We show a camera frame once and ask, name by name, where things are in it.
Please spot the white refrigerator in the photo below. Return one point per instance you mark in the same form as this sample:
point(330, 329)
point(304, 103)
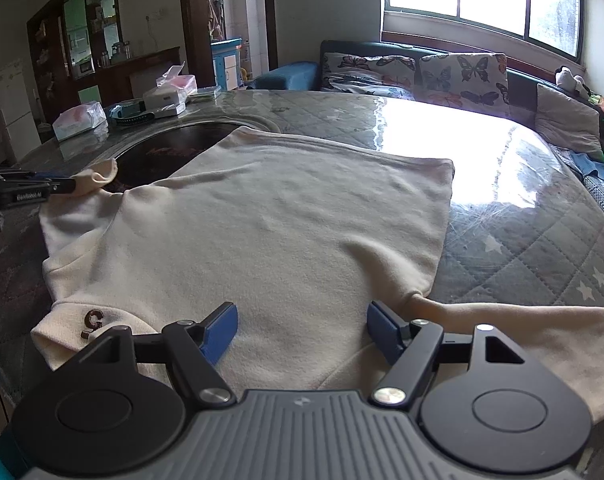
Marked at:
point(14, 110)

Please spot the blue ottoman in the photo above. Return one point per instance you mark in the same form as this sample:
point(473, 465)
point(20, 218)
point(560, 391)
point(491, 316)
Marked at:
point(284, 76)

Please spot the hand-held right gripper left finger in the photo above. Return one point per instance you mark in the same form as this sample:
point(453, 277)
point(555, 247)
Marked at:
point(221, 334)

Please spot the dark teal sofa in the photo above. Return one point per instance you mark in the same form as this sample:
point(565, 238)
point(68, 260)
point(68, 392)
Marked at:
point(521, 85)

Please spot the butterfly print cushion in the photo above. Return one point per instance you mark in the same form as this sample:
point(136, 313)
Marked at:
point(461, 77)
point(369, 66)

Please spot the grey square pillow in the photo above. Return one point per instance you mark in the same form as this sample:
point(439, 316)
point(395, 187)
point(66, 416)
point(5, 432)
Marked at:
point(569, 120)

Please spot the dark wooden display cabinet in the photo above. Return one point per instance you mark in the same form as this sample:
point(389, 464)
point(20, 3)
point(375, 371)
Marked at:
point(102, 35)

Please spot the clear-wrapped tissue pack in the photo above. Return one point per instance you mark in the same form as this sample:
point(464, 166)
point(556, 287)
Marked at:
point(77, 120)

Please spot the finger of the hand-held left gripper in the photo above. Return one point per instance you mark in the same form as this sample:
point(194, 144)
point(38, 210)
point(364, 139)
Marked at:
point(64, 186)

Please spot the dark round turntable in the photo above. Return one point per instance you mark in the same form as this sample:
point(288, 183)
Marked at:
point(182, 147)

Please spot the panda plush toy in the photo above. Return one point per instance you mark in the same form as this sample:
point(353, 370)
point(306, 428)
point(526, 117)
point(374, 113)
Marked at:
point(569, 79)

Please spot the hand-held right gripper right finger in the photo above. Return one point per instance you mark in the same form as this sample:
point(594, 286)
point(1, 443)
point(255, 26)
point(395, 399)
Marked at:
point(383, 334)

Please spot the blue cloth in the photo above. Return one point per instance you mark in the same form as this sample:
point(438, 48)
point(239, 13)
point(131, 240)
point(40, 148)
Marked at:
point(594, 167)

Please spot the teal and white device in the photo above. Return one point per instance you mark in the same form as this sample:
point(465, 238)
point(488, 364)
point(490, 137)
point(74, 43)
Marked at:
point(129, 111)

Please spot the white flat box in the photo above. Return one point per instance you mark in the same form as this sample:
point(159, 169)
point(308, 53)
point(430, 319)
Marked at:
point(164, 100)

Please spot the cream long-sleeve sweater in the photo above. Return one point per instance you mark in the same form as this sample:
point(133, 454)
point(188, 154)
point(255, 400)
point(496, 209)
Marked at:
point(282, 240)

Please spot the blue and white cabinet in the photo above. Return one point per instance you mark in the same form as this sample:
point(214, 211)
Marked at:
point(227, 62)

